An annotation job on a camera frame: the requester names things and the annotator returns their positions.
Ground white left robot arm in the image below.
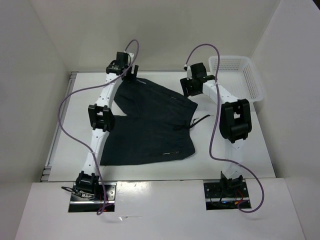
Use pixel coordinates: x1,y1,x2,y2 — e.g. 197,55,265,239
73,50,138,200

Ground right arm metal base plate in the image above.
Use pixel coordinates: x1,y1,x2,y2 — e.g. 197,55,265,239
203,180,252,211

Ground dark navy shorts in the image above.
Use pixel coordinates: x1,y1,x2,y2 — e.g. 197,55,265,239
100,78,198,166

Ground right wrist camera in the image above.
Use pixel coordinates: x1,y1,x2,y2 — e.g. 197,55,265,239
183,64,193,80

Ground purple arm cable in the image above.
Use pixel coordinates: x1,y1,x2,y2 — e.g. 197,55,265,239
183,43,265,213
58,39,140,215

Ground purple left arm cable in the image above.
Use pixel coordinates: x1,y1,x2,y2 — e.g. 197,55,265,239
58,39,140,215

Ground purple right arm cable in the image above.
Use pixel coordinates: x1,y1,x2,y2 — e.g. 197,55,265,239
183,43,265,213

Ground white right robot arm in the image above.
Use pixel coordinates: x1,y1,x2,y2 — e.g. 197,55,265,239
180,62,252,197

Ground white plastic perforated basket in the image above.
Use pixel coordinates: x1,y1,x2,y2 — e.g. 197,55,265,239
208,55,264,103

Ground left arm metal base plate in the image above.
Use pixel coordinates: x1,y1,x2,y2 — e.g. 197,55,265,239
62,182,117,213

